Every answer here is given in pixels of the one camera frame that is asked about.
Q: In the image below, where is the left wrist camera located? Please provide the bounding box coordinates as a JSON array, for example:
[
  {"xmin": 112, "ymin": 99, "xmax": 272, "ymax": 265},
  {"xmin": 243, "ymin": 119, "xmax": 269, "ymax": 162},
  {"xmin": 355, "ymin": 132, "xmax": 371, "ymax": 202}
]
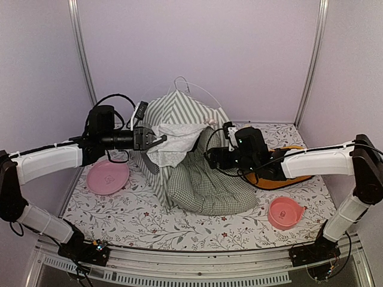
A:
[{"xmin": 129, "ymin": 101, "xmax": 148, "ymax": 131}]

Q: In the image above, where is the aluminium frame post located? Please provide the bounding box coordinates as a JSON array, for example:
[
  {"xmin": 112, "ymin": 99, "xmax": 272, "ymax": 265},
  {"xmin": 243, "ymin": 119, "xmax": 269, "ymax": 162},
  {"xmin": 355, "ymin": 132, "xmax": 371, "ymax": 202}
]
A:
[
  {"xmin": 68, "ymin": 0, "xmax": 97, "ymax": 106},
  {"xmin": 294, "ymin": 0, "xmax": 329, "ymax": 129}
]

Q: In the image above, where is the yellow double bowl holder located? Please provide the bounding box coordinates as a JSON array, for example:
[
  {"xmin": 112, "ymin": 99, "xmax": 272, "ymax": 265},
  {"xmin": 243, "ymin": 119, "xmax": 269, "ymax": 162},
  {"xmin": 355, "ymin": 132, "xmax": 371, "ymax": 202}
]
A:
[{"xmin": 242, "ymin": 162, "xmax": 314, "ymax": 190}]

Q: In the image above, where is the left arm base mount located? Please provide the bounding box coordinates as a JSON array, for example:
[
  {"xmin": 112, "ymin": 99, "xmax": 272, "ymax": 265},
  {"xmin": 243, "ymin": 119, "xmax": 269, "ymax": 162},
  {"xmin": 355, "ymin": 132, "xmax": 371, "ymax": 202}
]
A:
[{"xmin": 58, "ymin": 239, "xmax": 111, "ymax": 267}]

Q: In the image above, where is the front aluminium rail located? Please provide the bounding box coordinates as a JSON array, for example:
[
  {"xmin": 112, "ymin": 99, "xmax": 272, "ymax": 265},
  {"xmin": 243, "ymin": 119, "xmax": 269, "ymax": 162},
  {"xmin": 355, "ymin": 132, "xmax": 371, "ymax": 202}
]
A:
[{"xmin": 26, "ymin": 233, "xmax": 376, "ymax": 286}]

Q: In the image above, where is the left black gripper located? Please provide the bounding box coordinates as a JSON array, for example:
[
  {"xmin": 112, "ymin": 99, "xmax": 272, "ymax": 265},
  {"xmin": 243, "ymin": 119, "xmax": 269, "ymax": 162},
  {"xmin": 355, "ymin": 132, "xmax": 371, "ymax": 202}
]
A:
[{"xmin": 101, "ymin": 126, "xmax": 166, "ymax": 151}]

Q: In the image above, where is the pink bowl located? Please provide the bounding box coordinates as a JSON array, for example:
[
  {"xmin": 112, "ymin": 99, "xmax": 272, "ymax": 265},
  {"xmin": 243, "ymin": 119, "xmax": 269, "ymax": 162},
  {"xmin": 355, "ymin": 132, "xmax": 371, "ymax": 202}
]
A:
[{"xmin": 268, "ymin": 197, "xmax": 305, "ymax": 231}]

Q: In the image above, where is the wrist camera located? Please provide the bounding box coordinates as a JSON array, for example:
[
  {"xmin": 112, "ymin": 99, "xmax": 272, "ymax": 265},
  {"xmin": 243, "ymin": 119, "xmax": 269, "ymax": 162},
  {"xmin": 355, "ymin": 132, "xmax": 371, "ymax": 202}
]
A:
[
  {"xmin": 223, "ymin": 121, "xmax": 238, "ymax": 152},
  {"xmin": 129, "ymin": 101, "xmax": 148, "ymax": 131}
]

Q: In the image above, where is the green checkered cushion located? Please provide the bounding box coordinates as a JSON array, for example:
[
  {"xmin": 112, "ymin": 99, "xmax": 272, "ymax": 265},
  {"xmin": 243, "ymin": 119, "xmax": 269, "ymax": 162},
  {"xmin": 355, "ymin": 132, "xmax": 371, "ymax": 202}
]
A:
[{"xmin": 168, "ymin": 127, "xmax": 260, "ymax": 216}]

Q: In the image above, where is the cream cat-ear bowl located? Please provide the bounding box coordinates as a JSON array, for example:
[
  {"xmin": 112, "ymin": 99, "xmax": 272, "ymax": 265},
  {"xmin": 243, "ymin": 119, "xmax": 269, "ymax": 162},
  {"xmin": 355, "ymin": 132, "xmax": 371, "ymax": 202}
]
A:
[{"xmin": 240, "ymin": 124, "xmax": 252, "ymax": 129}]

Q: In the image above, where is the left aluminium frame post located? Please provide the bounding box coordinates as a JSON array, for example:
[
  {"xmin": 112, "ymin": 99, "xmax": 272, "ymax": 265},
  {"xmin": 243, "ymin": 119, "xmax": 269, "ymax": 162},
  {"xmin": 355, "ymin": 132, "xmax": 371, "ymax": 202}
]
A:
[{"xmin": 68, "ymin": 0, "xmax": 97, "ymax": 106}]

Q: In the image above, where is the pink plate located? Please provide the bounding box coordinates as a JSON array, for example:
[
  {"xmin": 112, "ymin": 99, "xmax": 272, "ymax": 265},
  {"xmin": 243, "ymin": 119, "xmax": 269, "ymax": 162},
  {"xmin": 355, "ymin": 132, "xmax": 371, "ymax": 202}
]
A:
[{"xmin": 86, "ymin": 160, "xmax": 130, "ymax": 196}]

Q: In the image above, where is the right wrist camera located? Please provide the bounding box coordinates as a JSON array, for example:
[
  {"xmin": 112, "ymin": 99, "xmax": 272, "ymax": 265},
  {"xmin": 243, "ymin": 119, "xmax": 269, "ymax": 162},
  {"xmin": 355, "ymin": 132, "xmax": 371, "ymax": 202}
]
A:
[{"xmin": 223, "ymin": 121, "xmax": 238, "ymax": 152}]

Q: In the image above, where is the striped pet tent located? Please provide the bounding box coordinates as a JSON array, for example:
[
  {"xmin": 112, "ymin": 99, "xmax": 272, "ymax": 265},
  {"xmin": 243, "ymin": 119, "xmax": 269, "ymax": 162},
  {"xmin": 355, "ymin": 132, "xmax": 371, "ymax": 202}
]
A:
[{"xmin": 130, "ymin": 90, "xmax": 230, "ymax": 210}]

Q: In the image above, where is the right aluminium frame post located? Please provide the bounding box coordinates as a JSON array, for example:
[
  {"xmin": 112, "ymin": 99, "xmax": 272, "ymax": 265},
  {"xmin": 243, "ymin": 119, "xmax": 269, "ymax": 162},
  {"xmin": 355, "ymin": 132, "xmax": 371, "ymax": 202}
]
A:
[{"xmin": 294, "ymin": 0, "xmax": 329, "ymax": 129}]

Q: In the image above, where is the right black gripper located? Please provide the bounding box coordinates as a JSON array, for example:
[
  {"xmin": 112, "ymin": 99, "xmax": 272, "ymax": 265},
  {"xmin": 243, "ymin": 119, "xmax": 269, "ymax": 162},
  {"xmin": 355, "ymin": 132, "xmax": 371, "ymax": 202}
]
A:
[{"xmin": 203, "ymin": 146, "xmax": 257, "ymax": 174}]

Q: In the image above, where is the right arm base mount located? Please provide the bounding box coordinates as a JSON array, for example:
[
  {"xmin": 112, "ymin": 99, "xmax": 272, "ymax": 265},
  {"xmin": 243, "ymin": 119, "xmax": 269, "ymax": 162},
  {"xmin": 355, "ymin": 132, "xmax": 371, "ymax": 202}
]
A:
[{"xmin": 288, "ymin": 238, "xmax": 341, "ymax": 267}]

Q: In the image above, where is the left camera cable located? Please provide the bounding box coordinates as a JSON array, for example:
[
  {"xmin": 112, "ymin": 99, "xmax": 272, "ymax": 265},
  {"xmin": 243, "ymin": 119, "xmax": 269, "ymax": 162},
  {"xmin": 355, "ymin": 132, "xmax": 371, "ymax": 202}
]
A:
[{"xmin": 85, "ymin": 93, "xmax": 137, "ymax": 164}]

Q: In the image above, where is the floral table mat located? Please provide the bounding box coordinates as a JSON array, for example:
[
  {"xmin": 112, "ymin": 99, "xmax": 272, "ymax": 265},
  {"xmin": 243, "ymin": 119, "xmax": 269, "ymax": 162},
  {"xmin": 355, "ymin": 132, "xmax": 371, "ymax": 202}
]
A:
[{"xmin": 61, "ymin": 121, "xmax": 339, "ymax": 251}]

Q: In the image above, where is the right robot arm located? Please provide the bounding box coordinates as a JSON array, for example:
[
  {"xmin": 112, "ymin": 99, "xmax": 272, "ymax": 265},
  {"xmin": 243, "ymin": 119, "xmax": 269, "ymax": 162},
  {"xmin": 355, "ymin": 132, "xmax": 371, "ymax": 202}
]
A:
[{"xmin": 204, "ymin": 127, "xmax": 382, "ymax": 261}]

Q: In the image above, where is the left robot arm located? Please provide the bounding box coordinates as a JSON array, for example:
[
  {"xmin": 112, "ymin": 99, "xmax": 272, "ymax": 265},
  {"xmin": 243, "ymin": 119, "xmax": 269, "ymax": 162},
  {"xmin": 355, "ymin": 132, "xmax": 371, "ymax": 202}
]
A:
[{"xmin": 1, "ymin": 105, "xmax": 167, "ymax": 259}]

